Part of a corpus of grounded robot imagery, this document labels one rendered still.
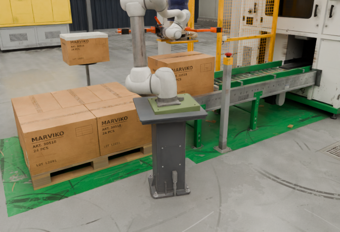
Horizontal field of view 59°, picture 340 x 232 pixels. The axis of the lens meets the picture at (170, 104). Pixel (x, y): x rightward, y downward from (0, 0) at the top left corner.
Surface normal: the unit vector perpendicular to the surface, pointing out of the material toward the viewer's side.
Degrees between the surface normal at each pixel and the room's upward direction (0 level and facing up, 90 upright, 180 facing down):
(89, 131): 90
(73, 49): 90
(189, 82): 90
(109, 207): 0
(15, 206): 0
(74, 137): 90
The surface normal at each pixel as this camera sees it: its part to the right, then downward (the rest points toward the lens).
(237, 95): 0.53, 0.29
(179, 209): 0.00, -0.94
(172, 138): 0.22, 0.34
